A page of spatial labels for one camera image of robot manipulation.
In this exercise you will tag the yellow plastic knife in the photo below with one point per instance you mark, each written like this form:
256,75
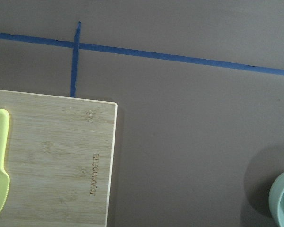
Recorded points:
4,177

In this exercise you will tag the green ceramic bowl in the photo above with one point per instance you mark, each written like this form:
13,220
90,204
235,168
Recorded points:
276,200

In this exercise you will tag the bamboo cutting board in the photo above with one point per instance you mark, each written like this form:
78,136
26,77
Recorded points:
59,158

